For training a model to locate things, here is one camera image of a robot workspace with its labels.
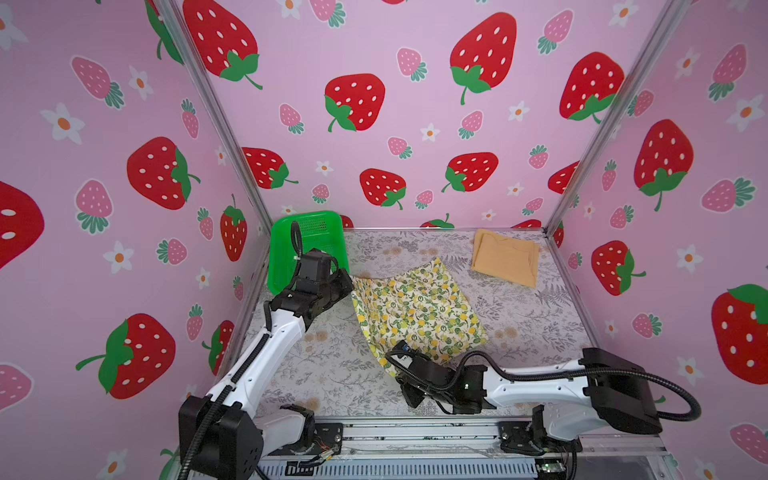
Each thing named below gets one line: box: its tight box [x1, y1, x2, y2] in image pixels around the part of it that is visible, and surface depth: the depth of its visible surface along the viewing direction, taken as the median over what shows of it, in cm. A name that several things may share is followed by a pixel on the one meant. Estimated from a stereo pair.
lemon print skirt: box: [351, 258, 489, 375], surface depth 97 cm
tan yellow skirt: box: [472, 229, 540, 288], surface depth 113 cm
